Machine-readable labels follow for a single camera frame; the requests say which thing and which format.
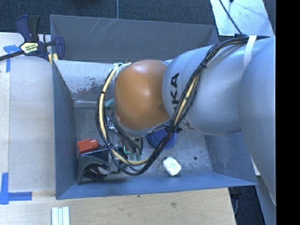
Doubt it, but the blue cup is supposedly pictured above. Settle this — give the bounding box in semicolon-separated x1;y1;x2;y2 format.
146;127;177;150

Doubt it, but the pale wood board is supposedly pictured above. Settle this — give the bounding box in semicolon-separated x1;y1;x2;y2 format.
8;53;57;193

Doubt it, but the white small packet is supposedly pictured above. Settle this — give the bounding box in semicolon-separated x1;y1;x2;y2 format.
162;156;182;177

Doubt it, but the grey metal bin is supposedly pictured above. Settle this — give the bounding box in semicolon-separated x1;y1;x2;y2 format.
49;14;259;200

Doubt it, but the black plastic tool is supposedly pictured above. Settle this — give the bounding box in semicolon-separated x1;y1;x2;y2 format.
76;148;111;185

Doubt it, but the red rectangular block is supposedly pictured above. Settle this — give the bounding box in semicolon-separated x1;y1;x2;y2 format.
77;138;99;154

